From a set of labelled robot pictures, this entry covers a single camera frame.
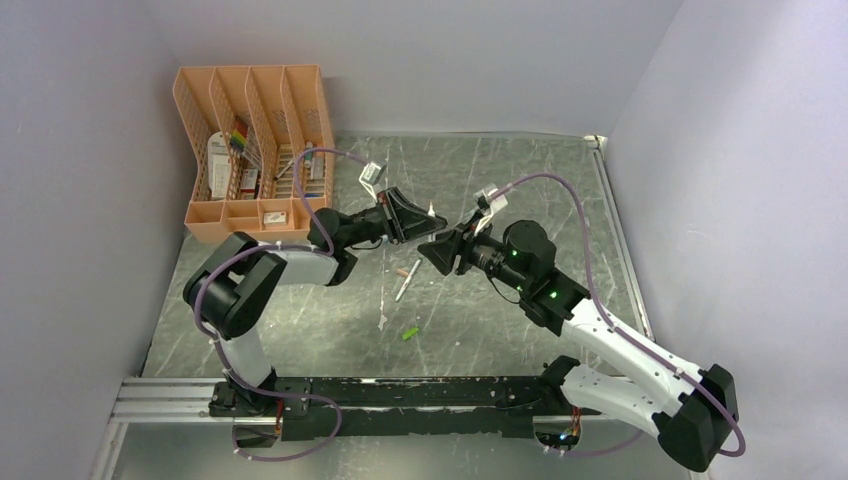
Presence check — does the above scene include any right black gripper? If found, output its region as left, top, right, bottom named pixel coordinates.
left=419, top=210, right=530, bottom=294

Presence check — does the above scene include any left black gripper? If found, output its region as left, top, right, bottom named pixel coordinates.
left=341, top=189, right=448, bottom=250

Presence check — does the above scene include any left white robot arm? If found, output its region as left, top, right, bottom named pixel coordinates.
left=183, top=187, right=447, bottom=416

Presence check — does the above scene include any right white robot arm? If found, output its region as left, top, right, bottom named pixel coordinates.
left=417, top=220, right=739, bottom=472

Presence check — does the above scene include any white pen on table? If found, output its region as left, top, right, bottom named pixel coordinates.
left=394, top=258, right=423, bottom=303

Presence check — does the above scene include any green pen cap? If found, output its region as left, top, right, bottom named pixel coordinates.
left=402, top=327, right=420, bottom=341

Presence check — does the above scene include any small white box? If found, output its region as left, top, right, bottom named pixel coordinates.
left=262, top=211, right=288, bottom=228

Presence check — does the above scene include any colored markers pack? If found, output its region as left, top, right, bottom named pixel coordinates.
left=229, top=116, right=249, bottom=158

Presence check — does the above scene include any orange file organizer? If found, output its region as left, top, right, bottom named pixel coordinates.
left=172, top=64, right=335, bottom=244

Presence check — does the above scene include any white booklet in organizer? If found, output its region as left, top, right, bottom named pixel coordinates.
left=207, top=132, right=231, bottom=200

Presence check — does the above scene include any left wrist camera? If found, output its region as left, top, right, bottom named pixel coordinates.
left=358, top=161, right=387, bottom=200

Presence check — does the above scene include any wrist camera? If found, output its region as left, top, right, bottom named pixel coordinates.
left=473, top=184, right=508, bottom=235
left=358, top=161, right=387, bottom=200

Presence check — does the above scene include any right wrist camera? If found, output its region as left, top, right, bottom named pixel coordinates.
left=473, top=184, right=508, bottom=235

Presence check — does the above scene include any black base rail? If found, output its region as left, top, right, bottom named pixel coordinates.
left=208, top=376, right=576, bottom=441

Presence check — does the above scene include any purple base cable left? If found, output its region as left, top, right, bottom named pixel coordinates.
left=225, top=384, right=343, bottom=463

